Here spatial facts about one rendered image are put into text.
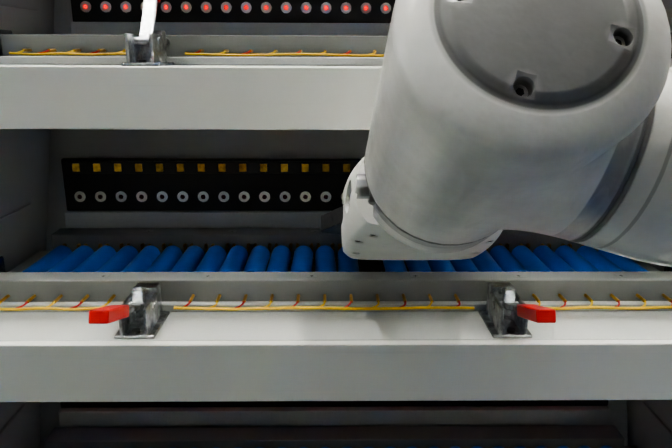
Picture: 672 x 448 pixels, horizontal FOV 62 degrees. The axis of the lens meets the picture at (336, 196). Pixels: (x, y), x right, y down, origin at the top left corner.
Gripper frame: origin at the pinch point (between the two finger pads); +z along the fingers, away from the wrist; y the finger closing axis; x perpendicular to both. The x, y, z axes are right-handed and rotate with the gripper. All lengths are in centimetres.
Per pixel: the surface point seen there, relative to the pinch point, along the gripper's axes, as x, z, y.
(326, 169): 8.3, 6.9, -6.1
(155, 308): -6.1, -3.9, -18.6
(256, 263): -1.8, 2.3, -12.1
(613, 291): -4.7, -1.6, 16.4
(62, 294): -4.8, -1.3, -26.6
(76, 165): 8.6, 6.9, -30.7
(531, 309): -6.7, -11.0, 6.4
